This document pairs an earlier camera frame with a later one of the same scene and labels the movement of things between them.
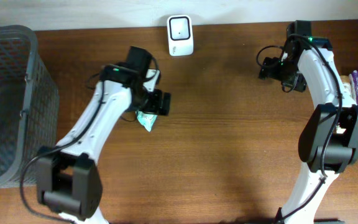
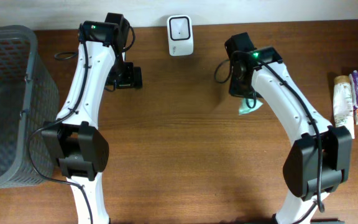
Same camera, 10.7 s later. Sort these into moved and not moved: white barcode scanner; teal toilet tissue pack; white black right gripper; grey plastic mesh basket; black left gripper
Moved: black left gripper; teal toilet tissue pack; white black right gripper
Not moved: white barcode scanner; grey plastic mesh basket
